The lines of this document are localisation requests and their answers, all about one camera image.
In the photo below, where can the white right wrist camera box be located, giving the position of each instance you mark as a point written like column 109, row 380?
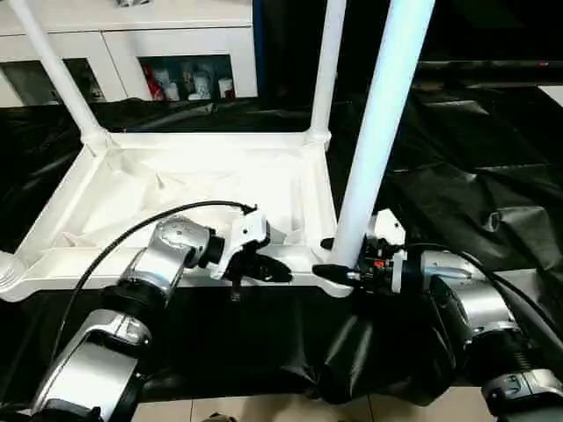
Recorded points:
column 387, row 230

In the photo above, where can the white glass door cabinet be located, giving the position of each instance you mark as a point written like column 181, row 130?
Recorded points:
column 132, row 44

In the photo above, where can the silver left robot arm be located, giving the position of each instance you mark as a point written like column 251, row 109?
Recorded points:
column 154, row 264

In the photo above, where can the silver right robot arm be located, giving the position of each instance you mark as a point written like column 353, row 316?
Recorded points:
column 466, row 303

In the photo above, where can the black table mat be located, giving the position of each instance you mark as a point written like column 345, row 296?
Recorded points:
column 475, row 176

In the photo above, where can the white plastic table top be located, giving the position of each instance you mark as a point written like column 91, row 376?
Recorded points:
column 176, row 185

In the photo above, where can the black left robot foot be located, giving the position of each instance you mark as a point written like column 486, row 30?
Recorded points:
column 220, row 418

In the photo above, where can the white plastic table leg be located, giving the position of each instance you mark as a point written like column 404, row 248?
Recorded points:
column 383, row 114
column 324, row 70
column 57, row 70
column 7, row 271

